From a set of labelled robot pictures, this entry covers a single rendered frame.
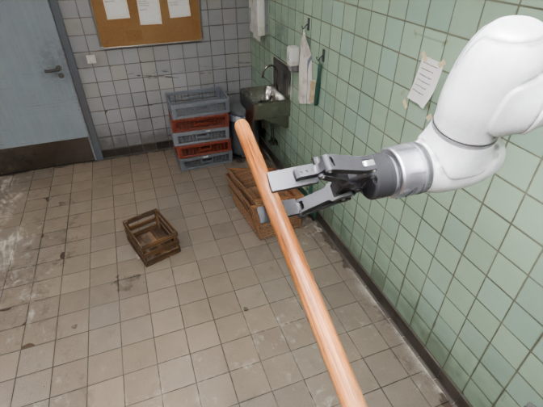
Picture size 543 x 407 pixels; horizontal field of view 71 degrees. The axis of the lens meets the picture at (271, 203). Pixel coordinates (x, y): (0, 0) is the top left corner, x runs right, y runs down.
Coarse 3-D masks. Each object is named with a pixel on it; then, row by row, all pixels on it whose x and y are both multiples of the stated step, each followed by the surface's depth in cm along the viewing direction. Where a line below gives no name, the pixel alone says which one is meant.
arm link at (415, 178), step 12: (408, 144) 63; (396, 156) 61; (408, 156) 61; (420, 156) 61; (396, 168) 61; (408, 168) 60; (420, 168) 60; (408, 180) 60; (420, 180) 61; (396, 192) 63; (408, 192) 63; (420, 192) 64
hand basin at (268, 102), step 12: (276, 60) 364; (276, 72) 356; (288, 72) 342; (276, 84) 363; (288, 84) 348; (252, 96) 381; (264, 96) 384; (276, 96) 372; (288, 96) 354; (252, 108) 348; (264, 108) 348; (276, 108) 352; (288, 108) 356; (252, 120) 364; (264, 120) 377; (276, 120) 363; (276, 144) 412
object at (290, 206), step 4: (284, 200) 67; (288, 200) 67; (292, 200) 67; (284, 204) 67; (288, 204) 67; (292, 204) 67; (296, 204) 67; (260, 208) 67; (264, 208) 67; (284, 208) 67; (288, 208) 67; (292, 208) 67; (296, 208) 67; (260, 212) 67; (264, 212) 67; (288, 212) 67; (292, 212) 67; (296, 212) 67; (260, 216) 66; (264, 216) 66; (268, 216) 66; (288, 216) 67; (260, 220) 66; (264, 220) 66; (268, 220) 66
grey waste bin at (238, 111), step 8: (232, 104) 429; (240, 104) 429; (232, 112) 413; (240, 112) 410; (232, 120) 419; (256, 120) 423; (232, 128) 427; (256, 128) 430; (232, 136) 433; (256, 136) 436; (232, 144) 439; (240, 144) 432; (240, 152) 438
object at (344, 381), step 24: (240, 120) 76; (264, 168) 69; (264, 192) 66; (288, 240) 60; (288, 264) 58; (312, 288) 55; (312, 312) 53; (336, 336) 51; (336, 360) 49; (336, 384) 48
